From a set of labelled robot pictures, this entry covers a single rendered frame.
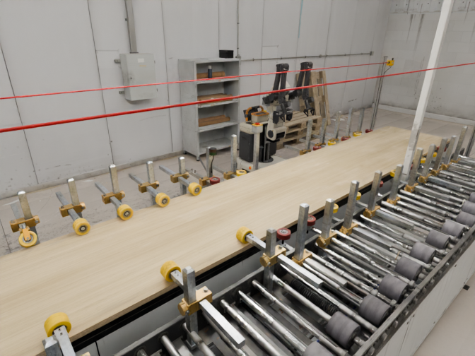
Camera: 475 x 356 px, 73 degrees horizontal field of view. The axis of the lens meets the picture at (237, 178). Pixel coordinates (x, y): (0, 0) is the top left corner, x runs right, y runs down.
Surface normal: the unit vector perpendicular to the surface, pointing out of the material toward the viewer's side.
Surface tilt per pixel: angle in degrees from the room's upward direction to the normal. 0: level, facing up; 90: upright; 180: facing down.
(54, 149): 90
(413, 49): 90
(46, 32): 90
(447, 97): 90
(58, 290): 0
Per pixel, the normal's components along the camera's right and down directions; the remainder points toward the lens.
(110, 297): 0.01, -0.91
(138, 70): 0.65, 0.33
